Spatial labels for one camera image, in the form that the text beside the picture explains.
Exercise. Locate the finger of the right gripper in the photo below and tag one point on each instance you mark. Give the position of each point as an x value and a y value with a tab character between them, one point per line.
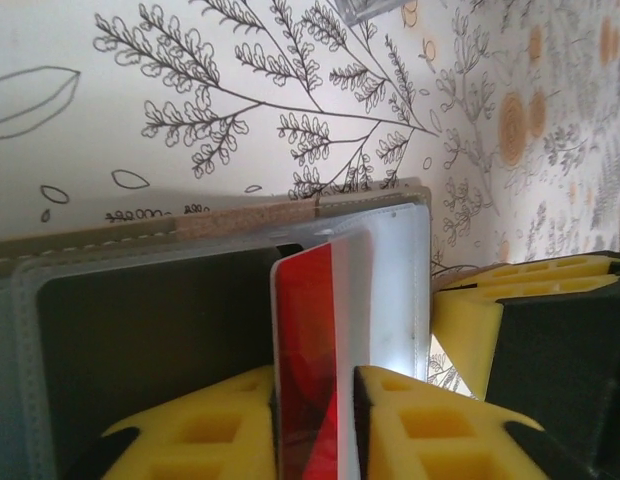
565	262
555	375

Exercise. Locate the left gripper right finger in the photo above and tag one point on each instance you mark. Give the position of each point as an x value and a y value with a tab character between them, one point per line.
430	440

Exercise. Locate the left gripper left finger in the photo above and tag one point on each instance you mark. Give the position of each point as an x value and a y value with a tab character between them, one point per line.
205	435

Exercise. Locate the black VIP card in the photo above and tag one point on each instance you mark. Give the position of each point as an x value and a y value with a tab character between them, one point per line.
155	340

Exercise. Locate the red VIP card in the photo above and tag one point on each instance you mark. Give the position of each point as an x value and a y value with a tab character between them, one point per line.
310	325

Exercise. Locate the beige card holder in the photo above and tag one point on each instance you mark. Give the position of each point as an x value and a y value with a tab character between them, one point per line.
90	245

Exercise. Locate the floral table cover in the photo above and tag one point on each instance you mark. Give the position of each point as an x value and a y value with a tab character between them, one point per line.
140	125

